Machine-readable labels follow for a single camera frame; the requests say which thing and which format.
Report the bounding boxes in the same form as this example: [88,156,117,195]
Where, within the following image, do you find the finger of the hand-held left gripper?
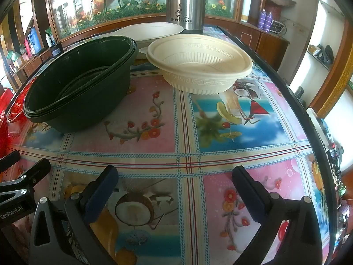
[0,159,52,208]
[0,151,21,172]

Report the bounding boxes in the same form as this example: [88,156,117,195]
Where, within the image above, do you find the blue jug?
[28,28,42,55]

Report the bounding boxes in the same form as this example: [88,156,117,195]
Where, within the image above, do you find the wire rack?
[271,19,289,34]

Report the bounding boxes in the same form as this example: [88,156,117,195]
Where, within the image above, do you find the small black jar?
[50,43,64,59]

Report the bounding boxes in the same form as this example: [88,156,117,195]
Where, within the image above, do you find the cream patterned bowl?
[146,34,253,95]

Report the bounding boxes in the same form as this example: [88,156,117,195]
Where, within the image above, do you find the white disposable bowl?
[114,22,184,59]

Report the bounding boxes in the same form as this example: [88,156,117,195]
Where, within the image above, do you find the wooden cabinet with flower mural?
[30,0,291,71]

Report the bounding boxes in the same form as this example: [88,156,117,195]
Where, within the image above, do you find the printed tablecloth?
[21,25,335,265]

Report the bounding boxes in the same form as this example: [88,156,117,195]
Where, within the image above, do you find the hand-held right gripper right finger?
[232,166,324,265]

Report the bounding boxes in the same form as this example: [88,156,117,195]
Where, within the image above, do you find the black plastic bowl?
[25,35,136,116]
[23,35,137,133]

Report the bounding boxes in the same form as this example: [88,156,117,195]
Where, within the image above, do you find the red woven basket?
[264,0,296,23]

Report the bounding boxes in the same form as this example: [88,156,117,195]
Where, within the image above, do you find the stainless steel thermos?
[165,0,206,35]

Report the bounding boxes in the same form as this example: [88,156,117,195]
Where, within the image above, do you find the red plastic basket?
[0,87,29,159]

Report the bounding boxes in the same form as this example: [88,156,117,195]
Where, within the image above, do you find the wall shelf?
[305,0,353,116]

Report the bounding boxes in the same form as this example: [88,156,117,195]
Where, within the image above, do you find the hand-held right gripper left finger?
[29,165,120,265]

